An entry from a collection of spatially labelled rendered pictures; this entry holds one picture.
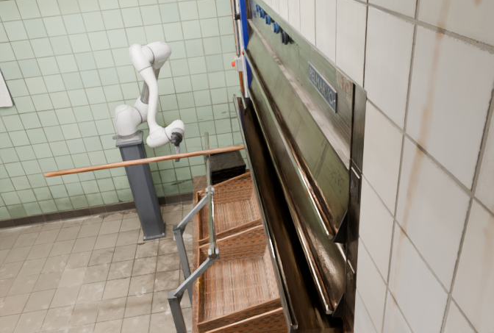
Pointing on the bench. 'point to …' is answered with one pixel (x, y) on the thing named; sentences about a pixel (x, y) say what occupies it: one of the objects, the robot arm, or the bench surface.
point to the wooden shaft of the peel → (144, 161)
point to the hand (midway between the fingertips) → (175, 151)
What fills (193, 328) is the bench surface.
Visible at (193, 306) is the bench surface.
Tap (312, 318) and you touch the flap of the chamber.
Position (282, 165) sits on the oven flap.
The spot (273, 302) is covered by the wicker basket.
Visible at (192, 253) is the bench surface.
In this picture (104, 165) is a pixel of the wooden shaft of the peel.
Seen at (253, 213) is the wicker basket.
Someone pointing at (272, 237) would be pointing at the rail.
